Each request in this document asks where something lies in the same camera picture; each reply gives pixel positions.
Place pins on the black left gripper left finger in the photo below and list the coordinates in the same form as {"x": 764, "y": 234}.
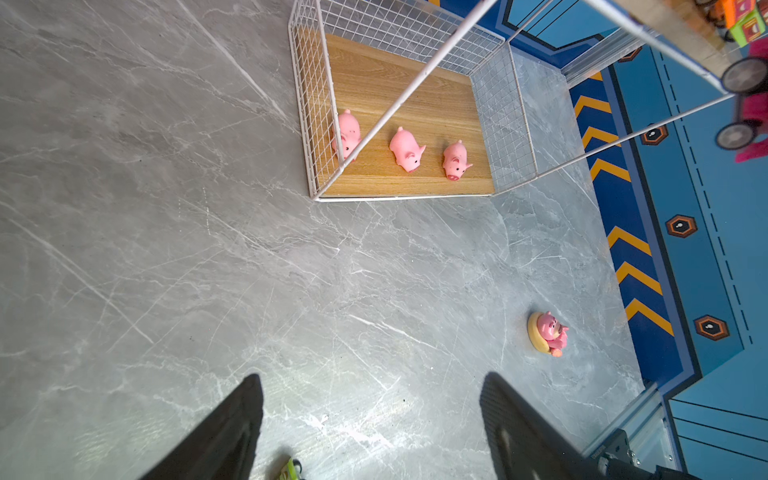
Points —
{"x": 223, "y": 445}

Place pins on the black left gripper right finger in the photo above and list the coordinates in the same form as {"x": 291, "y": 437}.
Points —
{"x": 523, "y": 445}

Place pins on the orange green toy car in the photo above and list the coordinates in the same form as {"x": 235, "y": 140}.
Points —
{"x": 291, "y": 470}

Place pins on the pink round cake toy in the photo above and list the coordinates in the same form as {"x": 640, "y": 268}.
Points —
{"x": 547, "y": 334}

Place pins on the pink pig toy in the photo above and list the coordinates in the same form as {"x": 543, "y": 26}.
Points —
{"x": 408, "y": 153}
{"x": 456, "y": 162}
{"x": 349, "y": 134}

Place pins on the white wire wooden shelf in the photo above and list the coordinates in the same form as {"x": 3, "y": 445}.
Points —
{"x": 445, "y": 78}

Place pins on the pink toy truck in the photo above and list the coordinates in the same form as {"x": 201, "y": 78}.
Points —
{"x": 746, "y": 135}

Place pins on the green orange toy truck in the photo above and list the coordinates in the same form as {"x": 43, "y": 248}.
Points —
{"x": 737, "y": 21}

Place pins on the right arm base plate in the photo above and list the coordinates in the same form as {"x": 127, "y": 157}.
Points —
{"x": 615, "y": 460}

